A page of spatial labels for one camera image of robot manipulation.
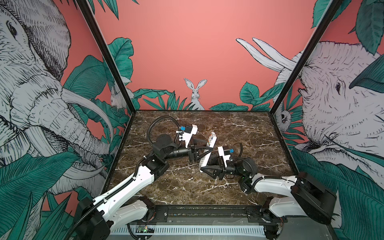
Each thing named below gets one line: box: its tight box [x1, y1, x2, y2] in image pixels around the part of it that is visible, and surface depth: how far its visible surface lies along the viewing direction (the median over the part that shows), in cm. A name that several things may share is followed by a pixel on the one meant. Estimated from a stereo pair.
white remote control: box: [199, 131, 217, 173], surface depth 60 cm
